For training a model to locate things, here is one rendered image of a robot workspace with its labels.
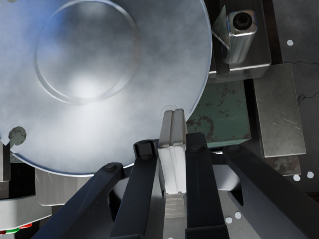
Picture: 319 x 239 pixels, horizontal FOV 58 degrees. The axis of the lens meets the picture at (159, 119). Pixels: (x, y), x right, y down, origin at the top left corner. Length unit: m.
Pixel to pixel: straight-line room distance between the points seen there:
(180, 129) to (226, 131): 0.28
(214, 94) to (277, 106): 0.10
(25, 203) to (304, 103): 0.95
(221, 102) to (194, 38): 0.15
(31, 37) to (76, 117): 0.12
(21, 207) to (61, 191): 0.24
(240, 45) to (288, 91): 0.15
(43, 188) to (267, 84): 0.34
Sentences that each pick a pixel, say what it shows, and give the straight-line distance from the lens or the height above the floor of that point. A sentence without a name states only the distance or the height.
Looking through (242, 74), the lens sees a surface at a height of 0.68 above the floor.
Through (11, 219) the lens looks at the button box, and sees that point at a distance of 0.57.
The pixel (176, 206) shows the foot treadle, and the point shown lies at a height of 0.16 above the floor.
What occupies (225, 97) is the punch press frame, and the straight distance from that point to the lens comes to 0.45.
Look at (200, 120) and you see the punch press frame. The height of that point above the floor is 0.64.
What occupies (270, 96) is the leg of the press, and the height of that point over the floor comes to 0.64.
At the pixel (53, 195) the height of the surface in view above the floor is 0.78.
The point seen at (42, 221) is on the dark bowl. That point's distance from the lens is 1.27.
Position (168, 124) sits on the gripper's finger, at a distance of 0.19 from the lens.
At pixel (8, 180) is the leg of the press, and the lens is 0.57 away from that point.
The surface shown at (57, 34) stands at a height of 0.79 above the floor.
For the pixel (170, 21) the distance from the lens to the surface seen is 0.35.
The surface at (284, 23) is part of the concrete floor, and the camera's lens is 1.25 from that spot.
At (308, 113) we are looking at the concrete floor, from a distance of 1.17.
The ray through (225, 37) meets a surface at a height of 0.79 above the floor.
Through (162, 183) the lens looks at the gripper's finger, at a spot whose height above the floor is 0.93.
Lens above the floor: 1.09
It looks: 78 degrees down
